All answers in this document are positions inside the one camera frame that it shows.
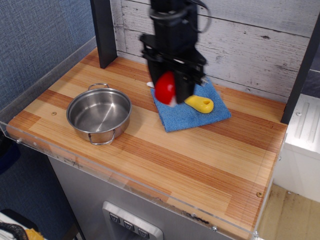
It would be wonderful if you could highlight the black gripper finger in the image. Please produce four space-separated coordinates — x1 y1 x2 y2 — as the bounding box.
173 70 197 104
147 59 172 87

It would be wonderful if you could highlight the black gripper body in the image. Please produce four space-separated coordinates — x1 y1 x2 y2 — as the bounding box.
139 0 207 84

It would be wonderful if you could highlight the red toy apple piece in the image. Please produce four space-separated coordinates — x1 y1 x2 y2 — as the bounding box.
154 71 177 108

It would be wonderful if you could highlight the blue folded cloth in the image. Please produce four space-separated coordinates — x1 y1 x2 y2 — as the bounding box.
147 81 231 133

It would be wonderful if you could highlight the stainless steel pot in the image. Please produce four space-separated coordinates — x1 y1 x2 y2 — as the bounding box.
66 83 132 146

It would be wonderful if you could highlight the white side cabinet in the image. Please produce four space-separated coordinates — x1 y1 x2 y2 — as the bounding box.
273 94 320 202

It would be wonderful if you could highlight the grey toy fridge cabinet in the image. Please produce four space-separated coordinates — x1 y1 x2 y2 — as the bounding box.
49 157 228 240

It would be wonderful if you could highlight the clear acrylic table guard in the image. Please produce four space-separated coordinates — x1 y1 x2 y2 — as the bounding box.
4 50 287 240

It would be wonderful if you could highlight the silver dispenser button panel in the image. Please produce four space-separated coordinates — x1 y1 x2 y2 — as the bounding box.
102 201 164 240

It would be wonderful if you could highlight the yellow object at corner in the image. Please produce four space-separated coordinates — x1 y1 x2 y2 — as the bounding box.
25 228 45 240

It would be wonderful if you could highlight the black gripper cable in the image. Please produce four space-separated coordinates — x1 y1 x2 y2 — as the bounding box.
188 0 213 33

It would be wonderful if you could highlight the yellow handled toy knife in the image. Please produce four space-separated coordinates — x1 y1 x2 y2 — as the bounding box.
146 82 214 114

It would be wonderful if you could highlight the dark grey left post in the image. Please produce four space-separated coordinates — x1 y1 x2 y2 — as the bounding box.
90 0 118 69

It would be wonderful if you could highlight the dark grey post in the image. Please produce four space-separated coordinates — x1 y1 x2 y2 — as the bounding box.
90 0 118 69
280 15 320 125

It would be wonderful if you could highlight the dark grey right post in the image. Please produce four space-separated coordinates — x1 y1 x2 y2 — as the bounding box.
280 15 320 125

